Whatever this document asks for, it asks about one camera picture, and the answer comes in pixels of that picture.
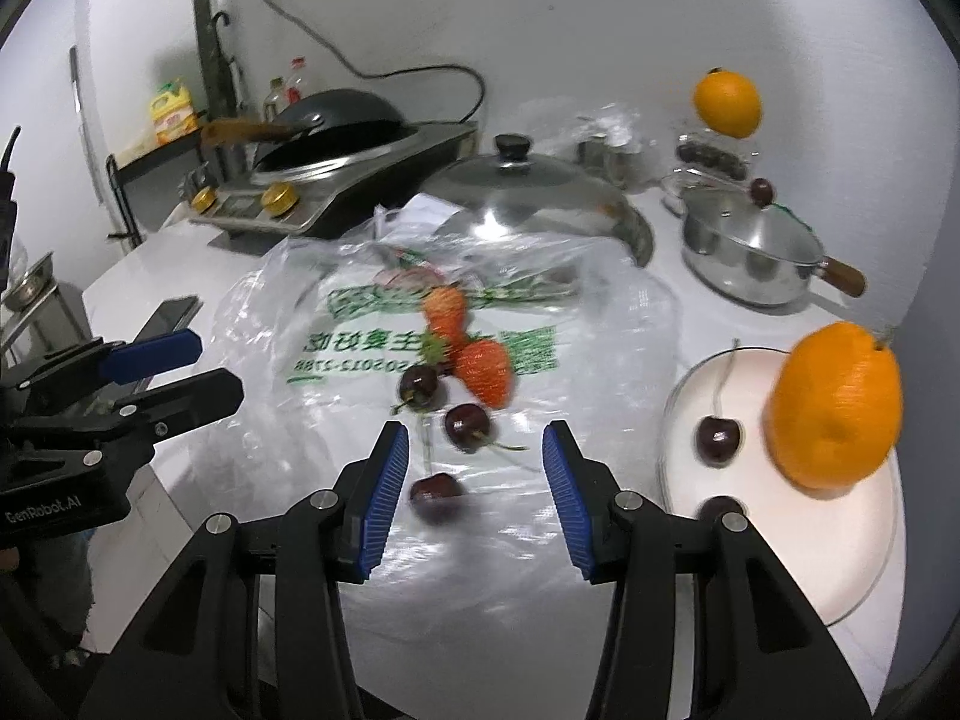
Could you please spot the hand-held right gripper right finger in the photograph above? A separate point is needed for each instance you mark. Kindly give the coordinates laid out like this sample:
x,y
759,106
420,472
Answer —
x,y
566,502

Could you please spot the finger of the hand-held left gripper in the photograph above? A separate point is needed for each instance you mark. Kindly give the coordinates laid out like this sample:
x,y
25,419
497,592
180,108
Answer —
x,y
195,397
150,356

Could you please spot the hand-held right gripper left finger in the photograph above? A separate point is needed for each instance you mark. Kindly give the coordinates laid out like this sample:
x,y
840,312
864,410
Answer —
x,y
386,495

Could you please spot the dark red cherry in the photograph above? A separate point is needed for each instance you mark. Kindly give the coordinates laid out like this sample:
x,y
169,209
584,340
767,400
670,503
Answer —
x,y
716,506
435,495
466,426
418,384
716,441

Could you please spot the clear printed plastic bag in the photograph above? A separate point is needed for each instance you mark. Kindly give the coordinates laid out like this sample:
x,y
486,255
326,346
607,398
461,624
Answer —
x,y
300,405

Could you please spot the red strawberry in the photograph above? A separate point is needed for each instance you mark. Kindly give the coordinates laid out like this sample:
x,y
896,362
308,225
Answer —
x,y
446,311
486,375

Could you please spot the white plate with black rim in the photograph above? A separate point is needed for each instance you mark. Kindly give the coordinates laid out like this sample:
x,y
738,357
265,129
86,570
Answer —
x,y
825,555

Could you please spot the large orange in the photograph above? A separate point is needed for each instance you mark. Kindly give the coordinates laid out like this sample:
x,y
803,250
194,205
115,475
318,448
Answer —
x,y
832,412

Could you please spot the black smartphone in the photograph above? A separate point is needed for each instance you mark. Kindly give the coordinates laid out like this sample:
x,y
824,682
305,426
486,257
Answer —
x,y
169,313

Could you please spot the person's dark trousers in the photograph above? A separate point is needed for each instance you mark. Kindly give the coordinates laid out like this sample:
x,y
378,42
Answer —
x,y
52,592

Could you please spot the steel bowl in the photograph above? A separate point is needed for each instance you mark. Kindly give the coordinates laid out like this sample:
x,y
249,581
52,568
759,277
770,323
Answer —
x,y
34,281

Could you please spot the black metal rack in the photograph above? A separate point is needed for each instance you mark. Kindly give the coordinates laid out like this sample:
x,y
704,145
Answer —
x,y
124,195

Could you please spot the yellow oil bottle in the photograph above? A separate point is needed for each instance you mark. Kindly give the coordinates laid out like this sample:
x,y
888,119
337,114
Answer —
x,y
174,120

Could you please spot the steel induction cooker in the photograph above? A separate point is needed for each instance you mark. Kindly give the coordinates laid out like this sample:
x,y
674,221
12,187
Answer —
x,y
360,180

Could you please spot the clear glass bottle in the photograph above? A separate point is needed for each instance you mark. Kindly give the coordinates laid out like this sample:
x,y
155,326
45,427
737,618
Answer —
x,y
274,101

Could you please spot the white paper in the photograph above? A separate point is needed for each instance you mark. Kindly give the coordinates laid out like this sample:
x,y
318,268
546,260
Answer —
x,y
424,210

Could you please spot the black umbrella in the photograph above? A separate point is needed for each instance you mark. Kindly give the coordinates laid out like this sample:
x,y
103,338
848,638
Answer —
x,y
229,75

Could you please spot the steel saucepan with glass lid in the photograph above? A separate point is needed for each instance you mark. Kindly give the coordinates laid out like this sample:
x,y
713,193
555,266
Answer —
x,y
742,262

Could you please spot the steel wok lid black knob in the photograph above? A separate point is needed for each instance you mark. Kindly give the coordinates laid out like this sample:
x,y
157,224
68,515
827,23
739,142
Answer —
x,y
540,195

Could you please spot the steel cup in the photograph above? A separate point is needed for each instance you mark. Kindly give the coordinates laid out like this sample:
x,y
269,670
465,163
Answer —
x,y
592,151
621,163

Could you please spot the clear plastic fruit box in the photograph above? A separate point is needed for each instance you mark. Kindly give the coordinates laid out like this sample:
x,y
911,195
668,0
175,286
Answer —
x,y
709,156

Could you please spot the crumpled clear plastic wrap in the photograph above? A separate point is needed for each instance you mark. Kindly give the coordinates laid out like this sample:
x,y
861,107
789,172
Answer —
x,y
600,120

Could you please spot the small orange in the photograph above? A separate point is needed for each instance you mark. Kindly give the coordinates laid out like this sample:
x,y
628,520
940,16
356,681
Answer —
x,y
726,105

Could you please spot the grey wall pipe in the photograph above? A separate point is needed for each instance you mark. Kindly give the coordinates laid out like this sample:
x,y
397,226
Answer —
x,y
204,30

